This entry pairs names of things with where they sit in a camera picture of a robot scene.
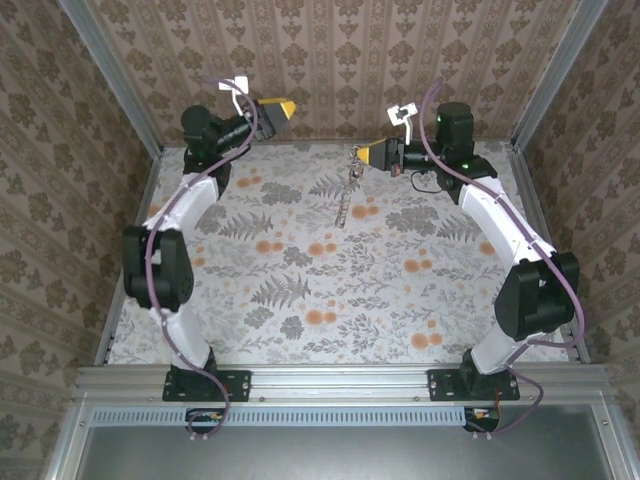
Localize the aluminium frame post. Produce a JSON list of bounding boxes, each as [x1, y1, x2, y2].
[[59, 0, 166, 157], [509, 0, 612, 154]]

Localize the aluminium mounting rail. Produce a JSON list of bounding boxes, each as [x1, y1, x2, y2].
[[74, 364, 612, 402]]

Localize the floral patterned table cover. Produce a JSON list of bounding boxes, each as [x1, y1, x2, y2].
[[107, 141, 576, 367]]

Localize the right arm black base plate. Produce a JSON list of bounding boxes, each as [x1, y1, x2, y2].
[[427, 368, 520, 403]]

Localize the black connector box with wires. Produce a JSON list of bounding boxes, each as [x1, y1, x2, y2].
[[185, 407, 227, 434], [463, 405, 502, 433]]

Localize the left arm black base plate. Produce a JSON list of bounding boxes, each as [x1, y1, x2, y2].
[[163, 368, 251, 403]]

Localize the aluminium table side rail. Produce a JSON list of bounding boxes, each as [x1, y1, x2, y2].
[[502, 141, 592, 365], [94, 147, 165, 366]]

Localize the white slotted cable duct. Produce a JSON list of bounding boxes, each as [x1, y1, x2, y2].
[[92, 405, 467, 427]]

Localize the grey metal front panel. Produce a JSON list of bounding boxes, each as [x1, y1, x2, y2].
[[44, 402, 640, 480]]

